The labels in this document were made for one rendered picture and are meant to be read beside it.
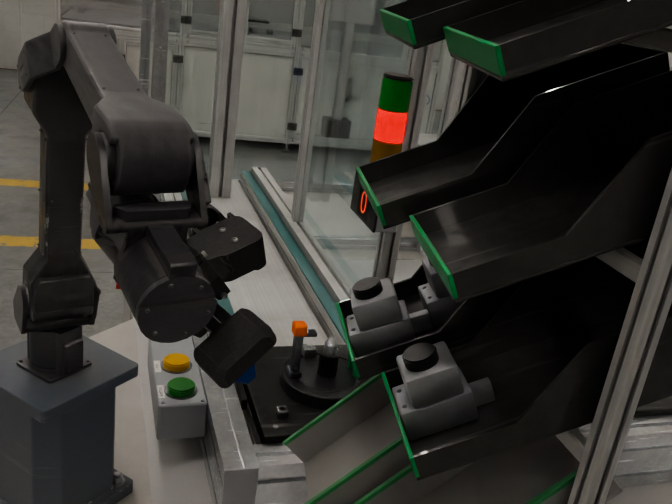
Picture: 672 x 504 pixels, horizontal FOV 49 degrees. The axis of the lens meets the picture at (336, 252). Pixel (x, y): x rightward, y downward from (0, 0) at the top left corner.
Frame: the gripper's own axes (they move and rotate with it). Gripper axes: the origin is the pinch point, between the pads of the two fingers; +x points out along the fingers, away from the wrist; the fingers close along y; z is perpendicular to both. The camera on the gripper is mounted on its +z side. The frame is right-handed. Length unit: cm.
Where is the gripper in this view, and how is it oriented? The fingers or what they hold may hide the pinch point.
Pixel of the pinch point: (212, 336)
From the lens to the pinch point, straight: 69.9
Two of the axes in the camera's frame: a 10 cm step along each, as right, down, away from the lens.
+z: 7.1, -6.4, 2.9
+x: 2.8, 6.3, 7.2
